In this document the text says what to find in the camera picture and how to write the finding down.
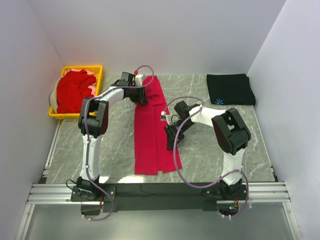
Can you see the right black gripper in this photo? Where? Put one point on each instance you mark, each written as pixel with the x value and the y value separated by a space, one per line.
pixel 172 135

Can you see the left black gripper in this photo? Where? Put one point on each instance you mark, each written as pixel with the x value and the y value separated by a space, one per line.
pixel 142 97

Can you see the crimson red t shirt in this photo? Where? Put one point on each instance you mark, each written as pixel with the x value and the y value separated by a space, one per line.
pixel 150 139

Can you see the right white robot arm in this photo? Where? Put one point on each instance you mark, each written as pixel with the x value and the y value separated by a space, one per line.
pixel 232 135

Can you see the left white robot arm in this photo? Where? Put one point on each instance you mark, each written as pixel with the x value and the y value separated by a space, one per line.
pixel 93 124

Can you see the yellow plastic basket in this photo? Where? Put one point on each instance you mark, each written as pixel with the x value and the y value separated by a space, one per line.
pixel 96 70

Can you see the dark red t shirt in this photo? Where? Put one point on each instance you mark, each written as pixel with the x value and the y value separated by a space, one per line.
pixel 72 88

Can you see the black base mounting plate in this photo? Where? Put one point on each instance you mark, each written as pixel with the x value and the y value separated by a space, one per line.
pixel 160 196

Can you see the folded black t shirt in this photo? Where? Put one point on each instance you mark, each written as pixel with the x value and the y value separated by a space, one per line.
pixel 230 89

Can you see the beige cloth in basket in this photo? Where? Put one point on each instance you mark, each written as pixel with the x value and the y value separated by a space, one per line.
pixel 53 96

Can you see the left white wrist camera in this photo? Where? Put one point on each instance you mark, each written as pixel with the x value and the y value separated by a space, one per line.
pixel 139 79

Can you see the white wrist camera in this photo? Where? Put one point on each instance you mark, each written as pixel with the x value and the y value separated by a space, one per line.
pixel 139 79
pixel 164 116

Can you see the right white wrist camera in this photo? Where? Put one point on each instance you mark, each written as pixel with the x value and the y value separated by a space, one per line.
pixel 164 116

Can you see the aluminium frame rail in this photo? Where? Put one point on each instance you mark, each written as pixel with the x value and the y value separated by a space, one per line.
pixel 259 192

